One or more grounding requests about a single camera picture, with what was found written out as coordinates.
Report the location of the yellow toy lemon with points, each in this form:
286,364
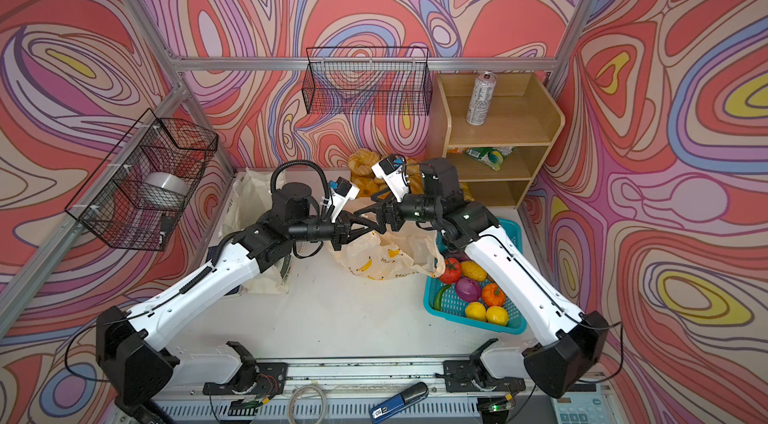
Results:
497,315
476,311

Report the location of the red toy tomato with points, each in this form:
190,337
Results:
452,273

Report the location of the yellow toy lemon right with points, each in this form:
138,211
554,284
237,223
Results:
497,315

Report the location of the silver pink drink can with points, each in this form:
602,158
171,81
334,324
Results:
481,97

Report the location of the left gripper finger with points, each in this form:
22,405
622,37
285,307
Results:
367,223
355,234

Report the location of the orange toy pumpkin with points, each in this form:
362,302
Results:
493,296

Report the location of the black wire basket wall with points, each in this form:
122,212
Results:
159,164
367,80

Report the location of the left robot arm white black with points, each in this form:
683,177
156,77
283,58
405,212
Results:
131,346

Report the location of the black wire basket left wall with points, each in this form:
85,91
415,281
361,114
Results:
159,164

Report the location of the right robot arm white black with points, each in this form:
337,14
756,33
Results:
567,342

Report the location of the sugared bread roll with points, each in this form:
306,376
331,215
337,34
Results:
360,163

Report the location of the white calculator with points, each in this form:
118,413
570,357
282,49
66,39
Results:
581,408

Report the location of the wooden shelf unit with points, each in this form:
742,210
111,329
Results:
522,116

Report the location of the green snack packet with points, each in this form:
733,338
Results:
492,157

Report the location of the yellow toy corn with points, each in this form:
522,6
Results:
473,270

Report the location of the striped croissant bread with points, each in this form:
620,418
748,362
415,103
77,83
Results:
415,182

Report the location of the translucent beige plastic bag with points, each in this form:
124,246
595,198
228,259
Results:
393,255

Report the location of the purple toy onion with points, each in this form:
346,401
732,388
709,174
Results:
468,290

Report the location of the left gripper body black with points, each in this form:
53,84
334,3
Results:
317,230

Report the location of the black wire basket back wall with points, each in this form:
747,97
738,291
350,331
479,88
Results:
367,80

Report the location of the blue black handheld tool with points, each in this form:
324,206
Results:
399,402

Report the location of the silver tape roll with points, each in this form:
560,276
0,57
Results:
164,191

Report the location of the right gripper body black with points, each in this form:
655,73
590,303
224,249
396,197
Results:
419,207

